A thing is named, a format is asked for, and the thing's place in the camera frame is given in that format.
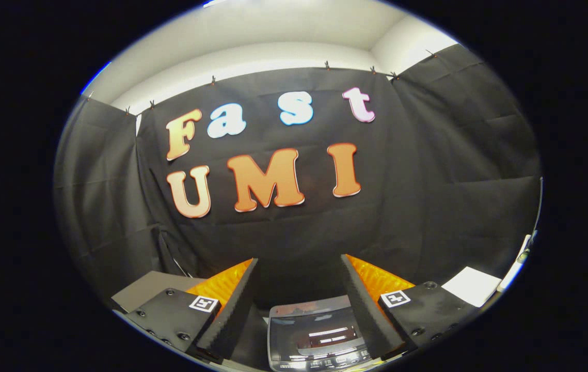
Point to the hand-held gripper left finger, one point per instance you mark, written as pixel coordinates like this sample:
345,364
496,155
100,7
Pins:
232,315

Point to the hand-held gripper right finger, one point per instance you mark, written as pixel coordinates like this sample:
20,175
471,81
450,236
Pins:
363,310

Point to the dark glass washing machine lid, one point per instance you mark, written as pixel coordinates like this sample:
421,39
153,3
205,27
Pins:
314,325

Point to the grey washing machine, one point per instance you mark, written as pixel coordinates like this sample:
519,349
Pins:
314,364

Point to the small yellow green object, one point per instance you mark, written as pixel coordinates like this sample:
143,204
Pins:
523,256

